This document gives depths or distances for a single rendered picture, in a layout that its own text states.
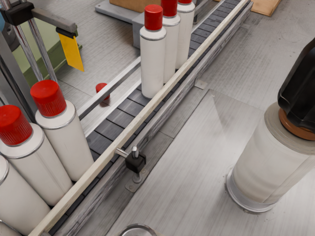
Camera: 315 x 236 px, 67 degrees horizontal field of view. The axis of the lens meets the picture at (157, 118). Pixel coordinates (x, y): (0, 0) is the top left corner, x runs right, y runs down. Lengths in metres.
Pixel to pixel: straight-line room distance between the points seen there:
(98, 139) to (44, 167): 0.18
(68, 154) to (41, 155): 0.06
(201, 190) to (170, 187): 0.05
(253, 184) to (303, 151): 0.11
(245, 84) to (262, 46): 0.22
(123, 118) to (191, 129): 0.15
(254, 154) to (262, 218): 0.14
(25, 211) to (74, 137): 0.11
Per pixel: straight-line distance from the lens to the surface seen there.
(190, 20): 0.58
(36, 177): 0.36
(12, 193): 0.33
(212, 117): 0.54
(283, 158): 0.32
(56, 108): 0.32
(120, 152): 0.44
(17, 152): 0.32
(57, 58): 0.76
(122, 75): 0.50
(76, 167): 0.41
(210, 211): 0.44
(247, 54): 0.85
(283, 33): 1.02
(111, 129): 0.51
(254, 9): 1.14
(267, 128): 0.31
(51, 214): 0.41
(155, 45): 0.47
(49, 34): 0.78
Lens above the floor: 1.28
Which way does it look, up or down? 50 degrees down
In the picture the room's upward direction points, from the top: 2 degrees clockwise
